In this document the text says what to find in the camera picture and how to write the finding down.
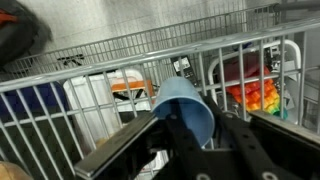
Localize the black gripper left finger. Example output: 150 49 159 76
74 111 158 180

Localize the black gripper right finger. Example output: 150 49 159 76
249 109 320 180

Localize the light blue plastic cup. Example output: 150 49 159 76
151 76 216 148

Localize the white plastic container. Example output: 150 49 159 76
63 69 158 153

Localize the orange label strip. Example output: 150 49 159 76
110 79 154 98

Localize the white round tub rim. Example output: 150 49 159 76
208 39 303 105

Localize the black clip on shelf edge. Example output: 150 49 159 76
56 54 84 67

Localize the black remote with white label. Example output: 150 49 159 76
169 54 201 86

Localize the brown toy bread loaf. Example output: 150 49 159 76
0 161 33 180

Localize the silver wire shelf rack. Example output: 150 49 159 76
0 3 320 180

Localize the black backpack with red straps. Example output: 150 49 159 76
0 0 53 68

